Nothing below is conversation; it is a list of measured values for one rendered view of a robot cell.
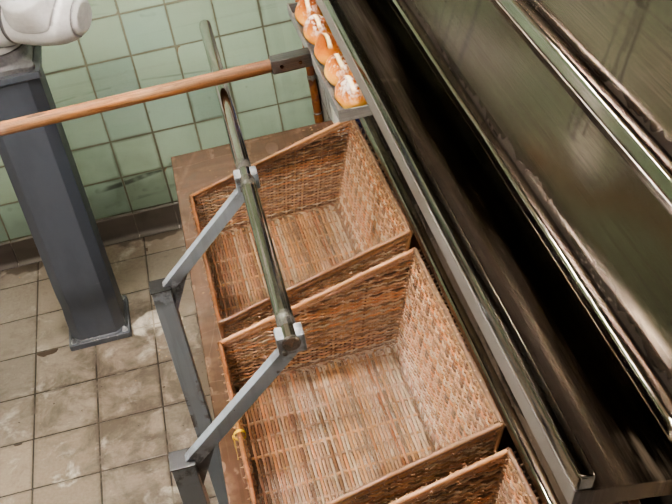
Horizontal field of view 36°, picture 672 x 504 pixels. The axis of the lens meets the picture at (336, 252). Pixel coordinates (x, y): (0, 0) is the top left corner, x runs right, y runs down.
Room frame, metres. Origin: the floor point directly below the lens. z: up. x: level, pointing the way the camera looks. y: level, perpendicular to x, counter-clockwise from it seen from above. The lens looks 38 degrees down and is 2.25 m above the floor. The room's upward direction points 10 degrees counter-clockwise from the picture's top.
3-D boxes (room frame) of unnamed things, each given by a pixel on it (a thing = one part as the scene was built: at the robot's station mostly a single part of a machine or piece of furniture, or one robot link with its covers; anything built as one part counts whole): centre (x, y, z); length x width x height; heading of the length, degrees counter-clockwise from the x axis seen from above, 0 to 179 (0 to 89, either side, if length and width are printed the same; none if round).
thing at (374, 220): (2.09, 0.09, 0.72); 0.56 x 0.49 x 0.28; 7
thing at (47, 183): (2.75, 0.84, 0.50); 0.21 x 0.21 x 1.00; 7
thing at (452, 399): (1.48, 0.02, 0.72); 0.56 x 0.49 x 0.28; 7
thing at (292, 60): (2.07, 0.03, 1.20); 0.09 x 0.04 x 0.03; 97
